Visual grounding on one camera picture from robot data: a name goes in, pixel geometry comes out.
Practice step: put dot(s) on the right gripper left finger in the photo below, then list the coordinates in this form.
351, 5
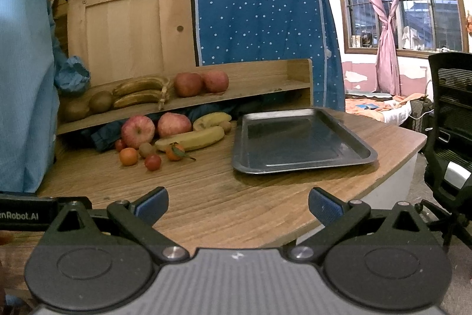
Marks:
134, 221

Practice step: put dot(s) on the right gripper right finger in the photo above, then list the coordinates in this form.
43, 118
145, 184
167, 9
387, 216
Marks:
339, 219

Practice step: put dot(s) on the red cherry tomato front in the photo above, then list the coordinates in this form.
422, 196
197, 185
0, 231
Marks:
153, 162

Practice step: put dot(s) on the red cherry tomato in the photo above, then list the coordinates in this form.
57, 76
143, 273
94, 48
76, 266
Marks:
153, 162
119, 145

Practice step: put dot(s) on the plain orange mandarin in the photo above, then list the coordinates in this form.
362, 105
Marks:
128, 156

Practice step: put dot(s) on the mandarin with green leaf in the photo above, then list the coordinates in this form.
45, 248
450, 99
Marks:
176, 152

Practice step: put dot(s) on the red apple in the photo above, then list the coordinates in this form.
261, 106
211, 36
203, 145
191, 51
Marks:
172, 124
137, 130

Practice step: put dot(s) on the long yellow banana front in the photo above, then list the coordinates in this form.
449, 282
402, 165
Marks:
192, 140

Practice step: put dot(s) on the curved yellow banana back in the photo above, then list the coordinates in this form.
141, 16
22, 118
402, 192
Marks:
210, 120

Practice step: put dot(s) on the person left hand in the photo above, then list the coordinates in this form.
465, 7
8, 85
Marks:
6, 237

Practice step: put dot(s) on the red cherry tomato back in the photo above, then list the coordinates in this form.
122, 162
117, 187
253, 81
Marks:
119, 145

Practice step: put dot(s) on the metal baking tray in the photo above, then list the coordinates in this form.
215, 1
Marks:
296, 140

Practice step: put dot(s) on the light blue hanging shirt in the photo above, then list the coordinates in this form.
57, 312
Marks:
29, 98

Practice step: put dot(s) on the shelf kiwi left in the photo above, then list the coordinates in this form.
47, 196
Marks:
72, 110

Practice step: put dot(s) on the shelf kiwi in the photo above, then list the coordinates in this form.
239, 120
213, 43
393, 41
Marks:
72, 110
101, 102

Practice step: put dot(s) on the black office chair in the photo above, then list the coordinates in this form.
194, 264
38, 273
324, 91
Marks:
448, 147

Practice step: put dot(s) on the shelf kiwi right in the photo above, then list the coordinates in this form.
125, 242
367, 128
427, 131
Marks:
101, 102

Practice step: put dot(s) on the bed with orange bedding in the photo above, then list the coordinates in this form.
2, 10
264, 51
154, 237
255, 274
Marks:
414, 112

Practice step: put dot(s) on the wooden desk shelf riser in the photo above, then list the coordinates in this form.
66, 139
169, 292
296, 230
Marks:
247, 79

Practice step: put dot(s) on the shelf apple left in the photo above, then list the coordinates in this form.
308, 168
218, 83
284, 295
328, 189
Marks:
187, 84

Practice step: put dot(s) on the shelf apple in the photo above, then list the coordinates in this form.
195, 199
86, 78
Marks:
187, 84
215, 81

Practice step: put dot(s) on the crumpled blue cloth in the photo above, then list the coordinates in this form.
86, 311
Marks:
71, 77

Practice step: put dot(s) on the shelf apple right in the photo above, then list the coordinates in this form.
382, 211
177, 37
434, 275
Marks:
215, 81

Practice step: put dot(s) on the barred window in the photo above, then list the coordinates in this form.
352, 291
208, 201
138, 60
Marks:
421, 27

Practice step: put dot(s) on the blue dotted fabric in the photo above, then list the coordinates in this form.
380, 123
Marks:
233, 31

